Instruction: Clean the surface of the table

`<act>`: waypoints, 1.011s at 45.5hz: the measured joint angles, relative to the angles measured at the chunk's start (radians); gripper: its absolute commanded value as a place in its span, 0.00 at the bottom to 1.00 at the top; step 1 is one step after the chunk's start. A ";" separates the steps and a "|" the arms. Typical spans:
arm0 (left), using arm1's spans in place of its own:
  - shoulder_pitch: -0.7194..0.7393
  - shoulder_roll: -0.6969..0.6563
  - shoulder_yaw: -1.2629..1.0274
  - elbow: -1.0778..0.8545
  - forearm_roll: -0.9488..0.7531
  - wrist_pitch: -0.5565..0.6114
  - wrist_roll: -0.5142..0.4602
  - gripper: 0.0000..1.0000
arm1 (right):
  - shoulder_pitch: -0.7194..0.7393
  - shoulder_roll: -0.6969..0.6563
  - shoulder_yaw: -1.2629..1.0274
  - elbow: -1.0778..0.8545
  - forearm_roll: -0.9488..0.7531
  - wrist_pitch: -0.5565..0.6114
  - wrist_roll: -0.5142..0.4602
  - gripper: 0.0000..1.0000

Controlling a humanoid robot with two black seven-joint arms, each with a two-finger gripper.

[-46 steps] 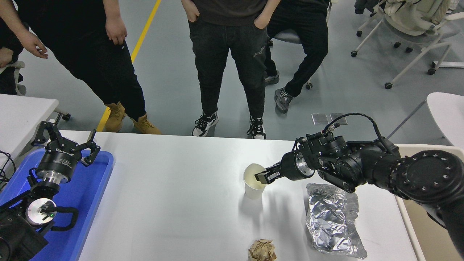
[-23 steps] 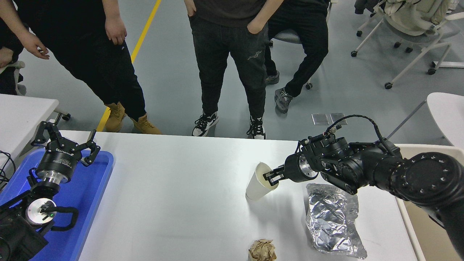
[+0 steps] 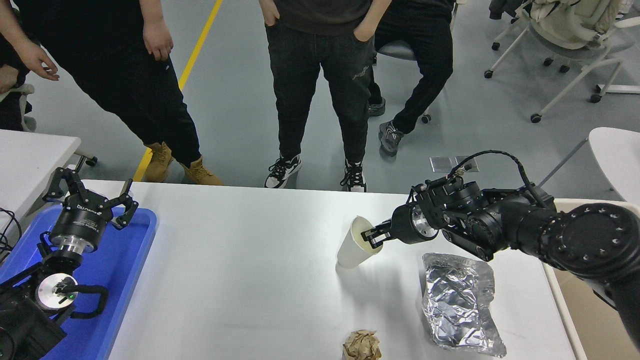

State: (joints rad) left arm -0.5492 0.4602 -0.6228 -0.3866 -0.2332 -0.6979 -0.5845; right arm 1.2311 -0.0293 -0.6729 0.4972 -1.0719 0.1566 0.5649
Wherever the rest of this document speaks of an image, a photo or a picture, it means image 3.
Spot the white rectangular side table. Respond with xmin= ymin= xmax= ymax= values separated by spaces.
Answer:
xmin=0 ymin=129 xmax=83 ymax=231

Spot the person's right hand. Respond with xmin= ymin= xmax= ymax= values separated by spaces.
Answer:
xmin=260 ymin=0 xmax=281 ymax=27
xmin=16 ymin=41 xmax=60 ymax=82

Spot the tan paper ball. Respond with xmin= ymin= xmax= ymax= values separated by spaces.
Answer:
xmin=342 ymin=329 xmax=382 ymax=360

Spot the white paper cup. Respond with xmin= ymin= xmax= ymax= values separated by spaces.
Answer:
xmin=336 ymin=215 xmax=384 ymax=270

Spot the chair with pale armrest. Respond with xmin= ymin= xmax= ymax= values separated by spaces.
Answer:
xmin=0 ymin=83 xmax=37 ymax=133

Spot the large pale bin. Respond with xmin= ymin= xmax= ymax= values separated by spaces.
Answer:
xmin=541 ymin=198 xmax=640 ymax=360

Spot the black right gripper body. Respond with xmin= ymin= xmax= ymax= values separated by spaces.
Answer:
xmin=390 ymin=201 xmax=427 ymax=247

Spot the grey seat office chair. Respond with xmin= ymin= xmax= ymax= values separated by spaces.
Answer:
xmin=370 ymin=0 xmax=468 ymax=125

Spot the blue plastic tray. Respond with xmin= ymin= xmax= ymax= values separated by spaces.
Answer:
xmin=0 ymin=205 xmax=159 ymax=360

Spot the black cable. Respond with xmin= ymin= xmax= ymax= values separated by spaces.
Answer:
xmin=0 ymin=207 xmax=23 ymax=263

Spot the white chair leg with caster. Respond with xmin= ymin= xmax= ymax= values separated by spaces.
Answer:
xmin=72 ymin=149 xmax=99 ymax=168

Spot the cream padded coat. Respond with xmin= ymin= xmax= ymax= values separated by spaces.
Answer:
xmin=529 ymin=0 xmax=626 ymax=50

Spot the person's left hand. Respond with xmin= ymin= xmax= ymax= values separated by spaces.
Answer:
xmin=142 ymin=19 xmax=174 ymax=62
xmin=352 ymin=21 xmax=377 ymax=43

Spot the person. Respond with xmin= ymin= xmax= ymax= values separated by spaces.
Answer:
xmin=0 ymin=0 xmax=224 ymax=187
xmin=367 ymin=0 xmax=457 ymax=157
xmin=257 ymin=0 xmax=393 ymax=193
xmin=0 ymin=35 xmax=33 ymax=132

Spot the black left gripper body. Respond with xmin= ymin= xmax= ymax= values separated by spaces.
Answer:
xmin=50 ymin=196 xmax=113 ymax=244

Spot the silver foil tray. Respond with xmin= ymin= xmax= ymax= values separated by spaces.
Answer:
xmin=421 ymin=252 xmax=507 ymax=358

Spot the person's hand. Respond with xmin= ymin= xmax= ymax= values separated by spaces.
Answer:
xmin=0 ymin=65 xmax=20 ymax=94

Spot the white frame office chair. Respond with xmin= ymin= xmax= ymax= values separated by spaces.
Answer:
xmin=483 ymin=0 xmax=640 ymax=125

